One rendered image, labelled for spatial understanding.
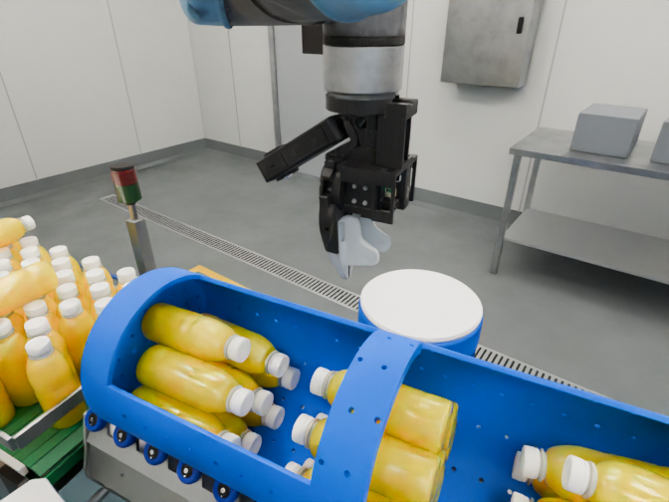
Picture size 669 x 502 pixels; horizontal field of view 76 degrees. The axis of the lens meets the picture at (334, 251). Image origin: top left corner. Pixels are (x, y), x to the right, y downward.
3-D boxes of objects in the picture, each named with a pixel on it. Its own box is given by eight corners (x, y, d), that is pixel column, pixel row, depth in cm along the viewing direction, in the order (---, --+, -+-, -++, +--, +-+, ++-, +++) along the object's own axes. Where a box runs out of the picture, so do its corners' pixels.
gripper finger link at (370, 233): (382, 287, 50) (387, 214, 46) (337, 275, 53) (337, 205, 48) (391, 274, 53) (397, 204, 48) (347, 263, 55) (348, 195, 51)
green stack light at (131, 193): (128, 205, 117) (124, 187, 115) (112, 201, 119) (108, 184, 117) (146, 197, 122) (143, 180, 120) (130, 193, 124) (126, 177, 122)
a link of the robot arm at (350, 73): (308, 46, 38) (346, 41, 44) (309, 100, 40) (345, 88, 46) (387, 48, 35) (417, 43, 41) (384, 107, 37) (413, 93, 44)
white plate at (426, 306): (335, 304, 98) (335, 308, 98) (447, 359, 82) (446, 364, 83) (401, 257, 116) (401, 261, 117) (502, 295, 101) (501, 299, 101)
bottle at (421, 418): (441, 441, 51) (310, 391, 58) (439, 464, 56) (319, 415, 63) (455, 391, 55) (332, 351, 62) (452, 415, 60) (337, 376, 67)
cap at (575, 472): (581, 459, 52) (565, 452, 52) (591, 461, 48) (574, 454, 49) (574, 493, 51) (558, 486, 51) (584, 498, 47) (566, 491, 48)
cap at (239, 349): (230, 365, 68) (239, 368, 68) (224, 347, 66) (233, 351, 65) (244, 348, 71) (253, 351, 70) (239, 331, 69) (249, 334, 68)
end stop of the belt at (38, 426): (20, 450, 75) (14, 438, 73) (18, 448, 75) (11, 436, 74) (185, 321, 106) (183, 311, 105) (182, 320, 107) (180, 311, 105)
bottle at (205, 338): (147, 348, 75) (227, 378, 68) (133, 318, 71) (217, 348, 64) (175, 322, 80) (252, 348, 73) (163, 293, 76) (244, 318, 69)
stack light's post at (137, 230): (195, 469, 174) (133, 222, 121) (187, 465, 176) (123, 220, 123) (201, 460, 177) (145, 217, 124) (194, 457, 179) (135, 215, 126)
